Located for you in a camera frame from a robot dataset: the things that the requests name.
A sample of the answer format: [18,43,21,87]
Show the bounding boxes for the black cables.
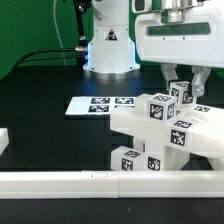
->
[12,47,89,70]

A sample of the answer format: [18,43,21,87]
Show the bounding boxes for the white chair seat part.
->
[133,137,190,171]

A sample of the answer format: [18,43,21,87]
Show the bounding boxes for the white left fence piece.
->
[0,128,9,155]

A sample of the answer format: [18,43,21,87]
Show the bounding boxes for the white front fence rail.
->
[0,171,224,199]

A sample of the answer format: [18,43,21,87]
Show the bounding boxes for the white flat plate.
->
[65,96,135,115]

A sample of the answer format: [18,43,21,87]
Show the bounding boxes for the white tagged cube front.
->
[169,81,196,106]

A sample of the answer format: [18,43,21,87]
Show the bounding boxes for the white tagged cube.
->
[169,81,196,106]
[148,93,176,122]

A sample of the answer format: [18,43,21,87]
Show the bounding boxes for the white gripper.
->
[135,6,224,97]

